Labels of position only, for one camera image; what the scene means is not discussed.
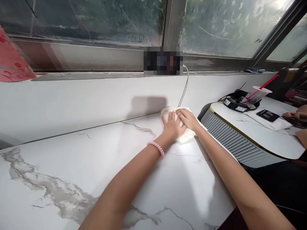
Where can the person's left hand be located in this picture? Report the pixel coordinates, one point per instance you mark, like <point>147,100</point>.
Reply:
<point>172,127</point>

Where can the person's right hand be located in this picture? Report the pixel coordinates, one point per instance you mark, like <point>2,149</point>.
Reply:
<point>190,121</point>

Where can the white cleaning cloth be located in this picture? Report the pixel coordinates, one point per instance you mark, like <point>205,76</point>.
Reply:
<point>185,137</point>

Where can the white round ribbed side table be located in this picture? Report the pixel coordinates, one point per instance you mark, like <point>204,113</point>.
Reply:
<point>242,141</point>

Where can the plastic cup with red straw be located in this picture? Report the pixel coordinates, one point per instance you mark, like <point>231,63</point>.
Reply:
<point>257,94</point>

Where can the black flat rectangular device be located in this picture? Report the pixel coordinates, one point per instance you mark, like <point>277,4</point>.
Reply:
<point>268,115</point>

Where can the grey object on sill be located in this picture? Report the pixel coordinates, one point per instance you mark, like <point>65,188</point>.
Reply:
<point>254,70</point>

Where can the white folded towel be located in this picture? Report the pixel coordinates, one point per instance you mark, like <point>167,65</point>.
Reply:
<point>275,124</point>

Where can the dark chair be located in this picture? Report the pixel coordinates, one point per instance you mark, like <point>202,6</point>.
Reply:
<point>287,81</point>

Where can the dark phone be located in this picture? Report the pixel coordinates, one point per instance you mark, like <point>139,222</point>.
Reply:
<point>298,123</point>

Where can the metal-framed window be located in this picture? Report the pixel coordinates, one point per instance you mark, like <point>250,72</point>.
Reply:
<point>108,26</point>

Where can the red patterned fabric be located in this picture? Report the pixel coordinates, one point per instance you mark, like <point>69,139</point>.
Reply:
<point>13,62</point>

